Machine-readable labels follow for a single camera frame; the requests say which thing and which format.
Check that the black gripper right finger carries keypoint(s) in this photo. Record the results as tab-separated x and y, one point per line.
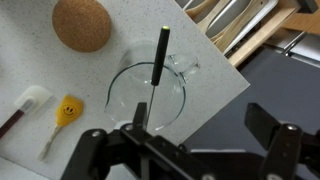
261	124

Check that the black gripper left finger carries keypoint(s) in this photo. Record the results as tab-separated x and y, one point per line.
140	116

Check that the open wooden cutlery drawer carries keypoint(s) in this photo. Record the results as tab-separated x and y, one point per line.
272	23

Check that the clear glass measuring jug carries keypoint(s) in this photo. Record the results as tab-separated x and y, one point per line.
132	85

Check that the yellow smiley spatula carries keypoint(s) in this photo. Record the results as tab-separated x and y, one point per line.
68	111

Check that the round cork trivet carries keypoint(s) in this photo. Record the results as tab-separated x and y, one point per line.
82	25

